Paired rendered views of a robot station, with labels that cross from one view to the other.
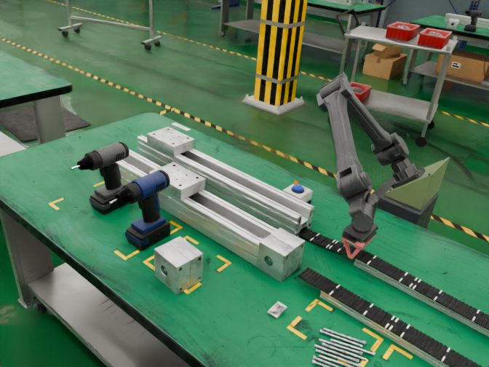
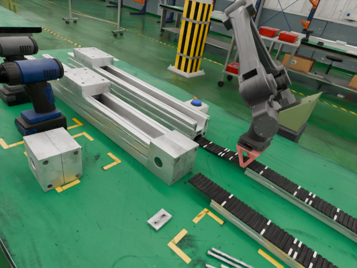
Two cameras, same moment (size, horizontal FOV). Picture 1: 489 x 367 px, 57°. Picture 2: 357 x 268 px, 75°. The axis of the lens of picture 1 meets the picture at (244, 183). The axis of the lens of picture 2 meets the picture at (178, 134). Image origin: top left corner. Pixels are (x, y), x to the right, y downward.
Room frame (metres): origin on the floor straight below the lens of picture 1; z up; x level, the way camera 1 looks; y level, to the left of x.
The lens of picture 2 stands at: (0.52, -0.10, 1.22)
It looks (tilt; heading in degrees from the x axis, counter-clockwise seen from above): 32 degrees down; 357
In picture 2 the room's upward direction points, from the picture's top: 11 degrees clockwise
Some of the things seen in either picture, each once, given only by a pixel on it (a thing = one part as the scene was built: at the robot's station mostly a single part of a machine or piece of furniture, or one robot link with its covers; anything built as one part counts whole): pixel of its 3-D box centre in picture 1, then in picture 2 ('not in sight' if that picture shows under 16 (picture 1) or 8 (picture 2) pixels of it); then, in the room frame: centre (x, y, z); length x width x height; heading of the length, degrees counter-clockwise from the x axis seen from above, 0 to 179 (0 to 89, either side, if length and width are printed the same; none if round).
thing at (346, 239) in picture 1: (355, 243); (248, 152); (1.08, -0.34, 0.85); 0.07 x 0.07 x 0.09; 51
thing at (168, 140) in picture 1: (170, 143); (93, 59); (1.61, 0.30, 0.87); 0.16 x 0.11 x 0.07; 51
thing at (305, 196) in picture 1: (295, 197); (193, 110); (1.37, -0.19, 0.81); 0.10 x 0.08 x 0.06; 141
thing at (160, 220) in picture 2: (276, 309); (159, 219); (0.85, -0.11, 0.78); 0.05 x 0.03 x 0.01; 145
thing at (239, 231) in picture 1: (177, 196); (85, 97); (1.31, 0.23, 0.82); 0.80 x 0.10 x 0.09; 51
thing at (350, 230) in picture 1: (362, 222); (259, 131); (1.09, -0.35, 0.92); 0.10 x 0.07 x 0.07; 141
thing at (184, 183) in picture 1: (177, 183); (84, 84); (1.31, 0.23, 0.87); 0.16 x 0.11 x 0.07; 51
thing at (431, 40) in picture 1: (387, 76); (256, 59); (4.21, -1.26, 0.50); 1.03 x 0.55 x 1.01; 64
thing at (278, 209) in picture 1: (215, 178); (126, 88); (1.45, 0.11, 0.82); 0.80 x 0.10 x 0.09; 51
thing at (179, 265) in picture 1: (182, 263); (59, 156); (0.96, 0.15, 0.83); 0.11 x 0.10 x 0.10; 137
